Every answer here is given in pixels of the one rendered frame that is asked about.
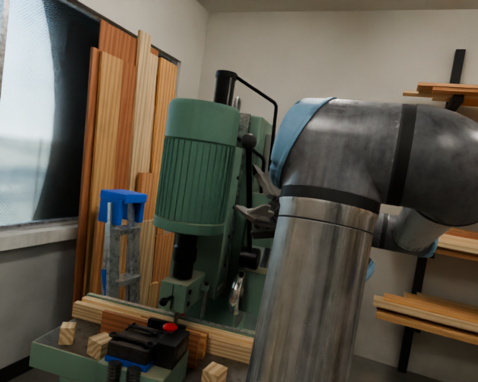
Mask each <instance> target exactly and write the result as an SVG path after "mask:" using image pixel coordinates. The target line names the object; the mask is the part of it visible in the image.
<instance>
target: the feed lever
mask: <svg viewBox="0 0 478 382"><path fill-rule="evenodd" d="M256 142H257V141H256V137H255V136H254V135H253V134H251V133H247V134H245V135H243V136H242V138H241V145H242V146H243V147H244V148H245V149H246V185H247V208H252V149H253V148H254V147H255V146H256ZM251 230H252V222H251V221H249V220H248V219H247V246H243V247H242V248H241V252H240V255H239V261H238V264H239V266H240V267H241V268H248V269H252V270H256V269H257V268H258V266H259V260H260V255H261V251H260V249H257V248H253V244H252V236H251V233H250V232H251Z"/></svg>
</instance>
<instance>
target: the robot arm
mask: <svg viewBox="0 0 478 382"><path fill-rule="evenodd" d="M271 160H272V163H271V165H270V170H269V171H268V172H265V173H263V172H262V171H261V170H260V169H259V168H258V167H257V166H256V165H254V164H253V165H252V169H253V176H254V177H255V178H256V179H257V181H258V184H259V185H260V186H261V187H262V188H263V193H264V194H265V196H266V197H267V198H269V199H272V201H271V202H269V203H268V205H267V204H265V205H261V206H258V207H256V208H245V207H244V206H243V205H234V208H235V209H237V210H238V211H239V212H240V213H241V214H242V215H243V216H244V217H245V218H246V219H248V220H249V221H251V222H253V227H252V230H251V232H250V233H251V236H252V237H253V238H254V239H255V240H256V239H268V238H274V240H273V244H272V251H271V255H270V259H269V266H268V270H267V274H266V281H265V285H264V290H263V297H262V301H261V305H260V309H259V316H258V320H257V324H256V331H255V335H254V339H253V346H252V350H251V354H250V361H249V365H248V369H247V376H246V380H245V382H348V381H349V376H350V371H351V362H352V358H353V353H354V345H355V340H356V335H357V327H358V322H359V317H360V309H361V304H362V299H363V291H364V286H365V282H367V281H368V280H369V278H370V277H371V276H372V274H373V272H374V268H375V265H374V262H373V260H372V259H371V258H370V250H371V247H374V248H378V249H385V250H389V251H393V252H401V253H405V254H409V255H416V256H417V257H420V258H423V257H425V258H430V257H432V256H433V255H434V253H435V251H436V248H437V245H438V241H439V237H440V236H441V235H443V234H444V233H446V232H447V231H448V230H450V229H451V228H452V227H465V226H469V225H472V224H476V223H478V123H477V122H476V121H473V120H471V119H469V118H468V117H465V116H463V115H462V114H459V113H457V112H454V111H450V110H448V109H445V108H440V107H436V106H431V105H422V104H416V105H412V104H403V103H392V102H371V101H359V100H347V99H338V98H337V97H328V98H326V99H317V98H306V99H301V100H299V101H297V102H296V103H294V105H293V106H291V107H290V108H289V110H288V112H287V113H286V115H285V116H284V118H283V120H282V122H281V124H280V127H279V129H278V132H277V134H276V137H275V141H274V145H273V148H272V155H271ZM381 204H385V205H394V206H402V208H401V211H400V213H399V215H394V214H386V213H382V212H379V210H380V205H381Z"/></svg>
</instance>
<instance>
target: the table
mask: <svg viewBox="0 0 478 382"><path fill-rule="evenodd" d="M69 322H77V326H76V333H75V339H74V343H73V345H59V344H58V341H59V334H60V328H61V326H60V327H58V328H56V329H54V330H52V331H51V332H49V333H47V334H45V335H43V336H42V337H40V338H38V339H36V340H34V341H33V342H32V343H31V350H30V363H29V366H30V367H33V368H38V369H40V370H43V371H47V372H50V373H53V374H57V375H59V376H62V377H66V378H69V379H72V380H76V381H79V382H95V379H96V367H97V363H98V362H99V361H98V360H97V359H95V358H93V357H92V356H90V355H88V354H87V353H86V352H87V346H88V339H89V337H92V336H95V335H97V334H99V333H100V328H101V324H97V323H93V322H90V321H85V320H82V319H79V318H74V319H73V320H71V321H69ZM212 362H215V363H218V364H220V365H223V366H225V367H227V368H228V370H227V375H226V380H225V382H245V380H246V376H247V369H248V364H246V363H243V362H237V361H235V360H231V359H227V358H223V357H220V356H217V355H212V354H209V353H206V354H205V355H204V357H203V359H199V358H197V366H196V367H195V369H193V368H188V367H187V370H186V376H185V378H184V379H183V380H182V381H181V382H201V377H202V372H203V369H204V368H206V367H207V366H208V365H209V364H211V363H212Z"/></svg>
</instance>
